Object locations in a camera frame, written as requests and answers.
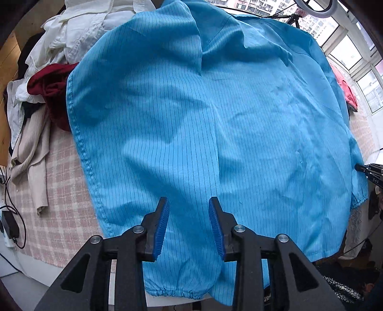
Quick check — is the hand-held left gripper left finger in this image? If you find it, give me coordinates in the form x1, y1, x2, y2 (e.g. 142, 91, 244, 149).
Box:
34, 196, 170, 311

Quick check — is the black power cable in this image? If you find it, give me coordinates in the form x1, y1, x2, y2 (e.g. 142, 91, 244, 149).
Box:
0, 167, 27, 249

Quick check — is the white window frame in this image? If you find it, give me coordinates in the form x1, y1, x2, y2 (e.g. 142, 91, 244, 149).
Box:
314, 9, 383, 114

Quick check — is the black power adapter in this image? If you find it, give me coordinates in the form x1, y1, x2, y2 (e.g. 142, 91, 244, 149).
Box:
1, 214, 20, 240

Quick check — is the pink plaid table cover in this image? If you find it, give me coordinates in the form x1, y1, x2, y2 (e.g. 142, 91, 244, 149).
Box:
7, 102, 377, 268

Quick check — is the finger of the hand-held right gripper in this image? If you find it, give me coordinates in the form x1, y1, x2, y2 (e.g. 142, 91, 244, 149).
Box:
355, 163, 373, 178

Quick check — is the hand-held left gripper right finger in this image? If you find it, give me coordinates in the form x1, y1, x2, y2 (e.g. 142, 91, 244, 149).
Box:
208, 196, 346, 311

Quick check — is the pink garment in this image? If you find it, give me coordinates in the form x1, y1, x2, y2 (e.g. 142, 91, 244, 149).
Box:
329, 61, 360, 112

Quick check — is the black garment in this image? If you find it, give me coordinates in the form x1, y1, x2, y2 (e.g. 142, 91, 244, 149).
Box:
16, 33, 45, 83

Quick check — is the dark red garment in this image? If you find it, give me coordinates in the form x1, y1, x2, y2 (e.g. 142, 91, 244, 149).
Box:
27, 63, 80, 132

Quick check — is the wooden cabinet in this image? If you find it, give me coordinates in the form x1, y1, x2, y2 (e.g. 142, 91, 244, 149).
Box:
0, 18, 38, 168

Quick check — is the beige knit sweater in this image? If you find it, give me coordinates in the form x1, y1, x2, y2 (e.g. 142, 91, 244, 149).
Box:
9, 105, 52, 216

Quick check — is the blue striped work coat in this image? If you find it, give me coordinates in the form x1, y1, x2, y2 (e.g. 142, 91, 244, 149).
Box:
66, 0, 369, 301

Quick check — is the pile of white shirts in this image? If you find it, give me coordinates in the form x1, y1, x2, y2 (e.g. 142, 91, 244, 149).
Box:
25, 0, 163, 69

